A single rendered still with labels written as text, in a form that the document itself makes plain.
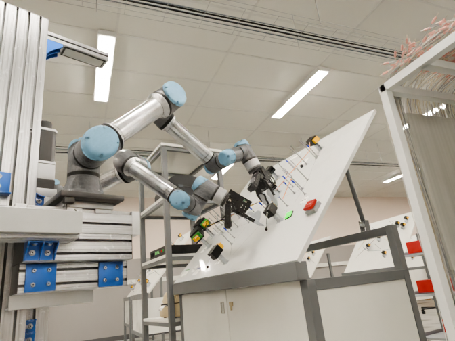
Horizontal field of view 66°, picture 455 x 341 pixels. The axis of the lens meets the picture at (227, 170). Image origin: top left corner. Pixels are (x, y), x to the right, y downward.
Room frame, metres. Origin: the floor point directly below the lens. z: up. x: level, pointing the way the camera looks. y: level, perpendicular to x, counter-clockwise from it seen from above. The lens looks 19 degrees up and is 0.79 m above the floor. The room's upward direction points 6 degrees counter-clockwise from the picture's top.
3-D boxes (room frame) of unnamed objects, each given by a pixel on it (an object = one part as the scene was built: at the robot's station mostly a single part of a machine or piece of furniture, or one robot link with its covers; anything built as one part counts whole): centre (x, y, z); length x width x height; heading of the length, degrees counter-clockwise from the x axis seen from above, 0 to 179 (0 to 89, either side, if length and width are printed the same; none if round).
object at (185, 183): (2.60, 0.39, 1.56); 0.30 x 0.23 x 0.19; 124
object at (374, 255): (5.74, -2.26, 0.83); 1.18 x 0.72 x 1.65; 24
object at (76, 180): (1.25, 0.55, 1.21); 0.15 x 0.15 x 0.10
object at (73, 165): (1.25, 0.54, 1.33); 0.13 x 0.12 x 0.14; 40
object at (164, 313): (2.59, 0.39, 0.76); 0.30 x 0.21 x 0.20; 125
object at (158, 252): (2.63, 0.42, 1.09); 0.35 x 0.33 x 0.07; 32
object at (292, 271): (1.81, 0.08, 0.83); 1.18 x 0.06 x 0.06; 32
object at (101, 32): (3.34, 1.26, 3.26); 1.27 x 0.17 x 0.07; 23
